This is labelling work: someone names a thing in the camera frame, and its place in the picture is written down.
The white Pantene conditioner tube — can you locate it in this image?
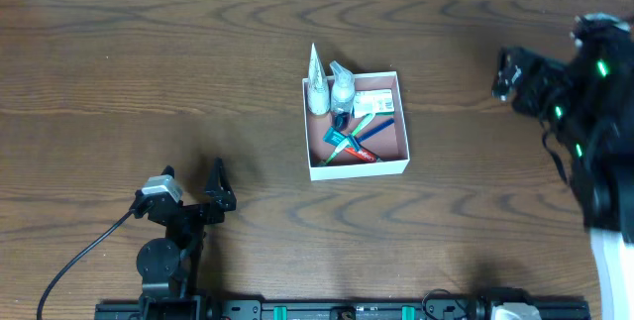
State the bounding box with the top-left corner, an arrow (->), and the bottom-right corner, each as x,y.
307,44 -> 330,116

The blue disposable razor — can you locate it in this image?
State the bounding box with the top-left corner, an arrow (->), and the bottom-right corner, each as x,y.
349,118 -> 395,151

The green red toothpaste tube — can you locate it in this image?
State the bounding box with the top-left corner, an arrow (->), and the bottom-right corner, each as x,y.
323,127 -> 382,164

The green white toothbrush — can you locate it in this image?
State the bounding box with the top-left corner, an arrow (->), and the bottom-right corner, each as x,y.
318,113 -> 375,166

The white box pink inside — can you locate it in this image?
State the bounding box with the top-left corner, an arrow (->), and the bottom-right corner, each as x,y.
304,71 -> 410,181

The white green soap box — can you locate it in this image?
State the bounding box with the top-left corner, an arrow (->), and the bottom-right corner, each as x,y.
353,89 -> 395,118

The clear blue spray bottle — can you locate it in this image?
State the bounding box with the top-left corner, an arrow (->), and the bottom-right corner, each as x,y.
330,60 -> 356,132

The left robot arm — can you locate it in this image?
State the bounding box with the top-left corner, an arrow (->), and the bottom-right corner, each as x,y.
131,158 -> 237,301

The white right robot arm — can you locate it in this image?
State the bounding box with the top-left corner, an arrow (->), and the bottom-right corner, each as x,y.
491,13 -> 633,319

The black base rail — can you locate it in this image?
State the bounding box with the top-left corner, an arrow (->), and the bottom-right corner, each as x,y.
94,288 -> 591,320

